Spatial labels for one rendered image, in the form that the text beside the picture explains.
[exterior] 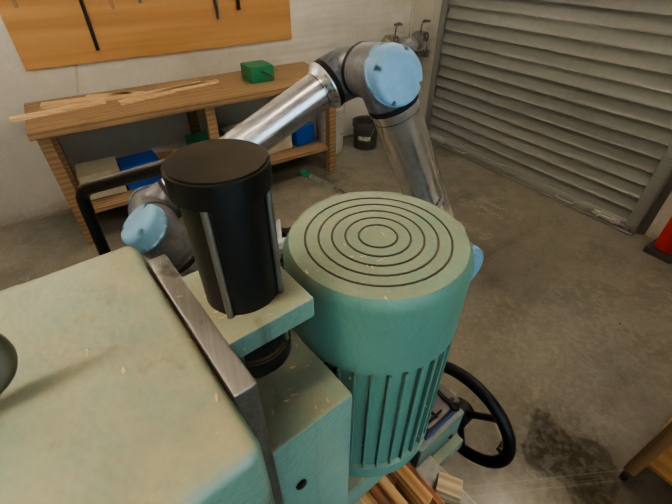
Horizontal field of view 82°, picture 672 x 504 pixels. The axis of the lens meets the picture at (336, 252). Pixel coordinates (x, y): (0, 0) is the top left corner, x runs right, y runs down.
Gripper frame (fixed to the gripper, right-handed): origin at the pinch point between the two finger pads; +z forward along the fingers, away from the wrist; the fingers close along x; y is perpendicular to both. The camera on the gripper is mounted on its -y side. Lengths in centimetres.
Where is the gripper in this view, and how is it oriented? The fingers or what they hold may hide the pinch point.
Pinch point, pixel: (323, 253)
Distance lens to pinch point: 65.5
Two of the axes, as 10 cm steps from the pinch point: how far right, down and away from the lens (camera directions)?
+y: 0.1, -9.5, 3.0
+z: 8.2, -1.6, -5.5
